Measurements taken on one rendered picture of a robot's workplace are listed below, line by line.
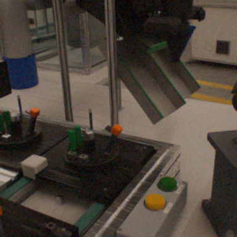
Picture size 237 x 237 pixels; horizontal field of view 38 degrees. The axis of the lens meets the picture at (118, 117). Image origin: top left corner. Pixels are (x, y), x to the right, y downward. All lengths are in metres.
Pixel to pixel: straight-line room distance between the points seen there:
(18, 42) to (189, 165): 1.01
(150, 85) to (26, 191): 0.48
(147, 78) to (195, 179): 0.34
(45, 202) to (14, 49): 1.01
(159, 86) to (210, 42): 3.99
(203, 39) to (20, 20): 3.70
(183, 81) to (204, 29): 3.86
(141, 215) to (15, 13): 1.20
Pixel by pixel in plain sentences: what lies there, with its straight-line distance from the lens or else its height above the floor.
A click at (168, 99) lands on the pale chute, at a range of 1.09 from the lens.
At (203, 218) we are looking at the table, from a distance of 0.87.
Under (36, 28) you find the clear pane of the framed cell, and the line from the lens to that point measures 2.03.
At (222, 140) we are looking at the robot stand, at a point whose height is 1.06.
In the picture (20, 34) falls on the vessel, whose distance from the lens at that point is 1.70.
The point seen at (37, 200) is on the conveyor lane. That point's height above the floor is 0.92.
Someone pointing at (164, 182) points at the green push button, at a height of 0.97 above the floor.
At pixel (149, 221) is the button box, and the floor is 0.96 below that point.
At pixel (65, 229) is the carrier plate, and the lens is 0.68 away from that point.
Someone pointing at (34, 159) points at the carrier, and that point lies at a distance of 0.86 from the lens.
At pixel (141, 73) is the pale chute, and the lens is 1.08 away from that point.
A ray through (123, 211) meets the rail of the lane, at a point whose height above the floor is 0.96.
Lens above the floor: 1.42
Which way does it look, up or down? 24 degrees down
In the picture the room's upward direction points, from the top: 2 degrees counter-clockwise
